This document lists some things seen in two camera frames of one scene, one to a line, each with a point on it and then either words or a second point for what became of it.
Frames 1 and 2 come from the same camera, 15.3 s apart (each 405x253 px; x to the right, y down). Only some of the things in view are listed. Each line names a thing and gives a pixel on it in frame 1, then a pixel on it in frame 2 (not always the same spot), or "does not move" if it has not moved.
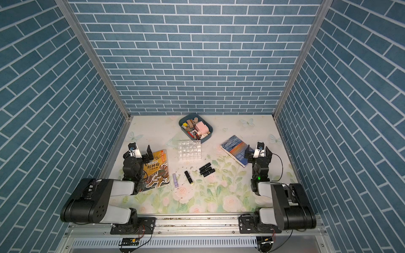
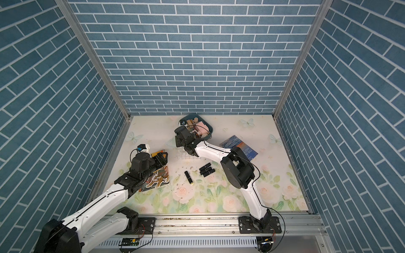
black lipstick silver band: x=208 y=165 does not move
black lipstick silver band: x=205 y=169 does not move
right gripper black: x=248 y=154 → x=178 y=142
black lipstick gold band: x=188 y=177 does not move
